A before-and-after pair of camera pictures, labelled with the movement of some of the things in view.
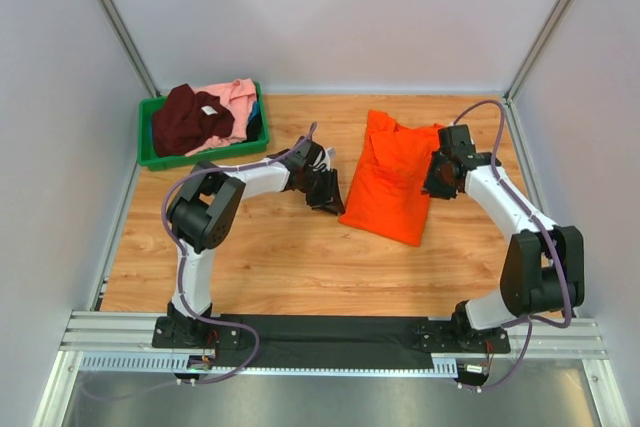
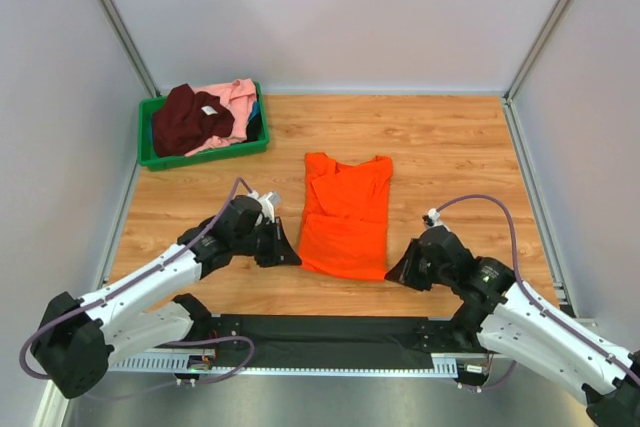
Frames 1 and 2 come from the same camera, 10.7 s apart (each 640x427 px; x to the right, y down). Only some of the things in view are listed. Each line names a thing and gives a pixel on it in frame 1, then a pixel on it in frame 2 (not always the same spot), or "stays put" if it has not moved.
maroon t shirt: [189, 120] stays put
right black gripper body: [439, 178] to [417, 263]
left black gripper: [320, 187] to [272, 242]
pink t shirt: [236, 97] stays put
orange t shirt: [389, 194] to [344, 219]
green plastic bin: [148, 160] stays put
